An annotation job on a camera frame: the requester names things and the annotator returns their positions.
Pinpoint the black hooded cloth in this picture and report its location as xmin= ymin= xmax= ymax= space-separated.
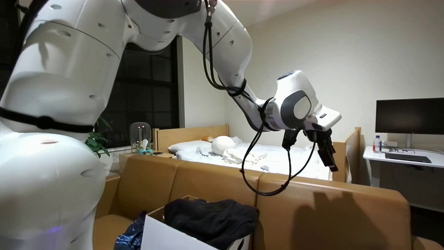
xmin=163 ymin=199 xmax=260 ymax=250

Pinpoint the white cardboard box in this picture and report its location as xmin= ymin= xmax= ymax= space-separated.
xmin=140 ymin=193 xmax=253 ymax=250

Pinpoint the green plant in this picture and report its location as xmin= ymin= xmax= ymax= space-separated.
xmin=84 ymin=117 xmax=112 ymax=159

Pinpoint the clear water bottle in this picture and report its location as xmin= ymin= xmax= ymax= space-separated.
xmin=371 ymin=135 xmax=384 ymax=155

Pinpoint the crumpled cream cloth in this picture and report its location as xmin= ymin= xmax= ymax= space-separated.
xmin=223 ymin=146 xmax=270 ymax=171

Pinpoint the black keyboard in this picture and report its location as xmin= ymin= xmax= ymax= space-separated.
xmin=384 ymin=152 xmax=432 ymax=164

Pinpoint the white desk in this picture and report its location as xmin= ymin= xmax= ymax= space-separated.
xmin=362 ymin=145 xmax=444 ymax=214

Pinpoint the dark blue patterned cloth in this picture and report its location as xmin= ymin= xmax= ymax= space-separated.
xmin=113 ymin=212 xmax=148 ymax=250

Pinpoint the wooden bed frame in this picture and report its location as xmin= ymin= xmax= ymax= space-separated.
xmin=152 ymin=124 xmax=366 ymax=185

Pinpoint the black computer monitor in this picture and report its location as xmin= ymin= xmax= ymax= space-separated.
xmin=374 ymin=96 xmax=444 ymax=150

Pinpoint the glass dome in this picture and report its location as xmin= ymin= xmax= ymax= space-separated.
xmin=129 ymin=121 xmax=153 ymax=156

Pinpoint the dark window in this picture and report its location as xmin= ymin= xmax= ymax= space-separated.
xmin=98 ymin=37 xmax=181 ymax=150

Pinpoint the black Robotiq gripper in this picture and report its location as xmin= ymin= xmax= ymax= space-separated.
xmin=303 ymin=124 xmax=339 ymax=173

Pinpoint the tan leather sofa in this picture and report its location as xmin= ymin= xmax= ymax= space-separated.
xmin=92 ymin=155 xmax=444 ymax=250

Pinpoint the flat white pillow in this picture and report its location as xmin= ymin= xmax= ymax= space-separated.
xmin=166 ymin=139 xmax=212 ymax=157

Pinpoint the round white pillow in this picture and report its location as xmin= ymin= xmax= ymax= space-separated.
xmin=210 ymin=135 xmax=237 ymax=157

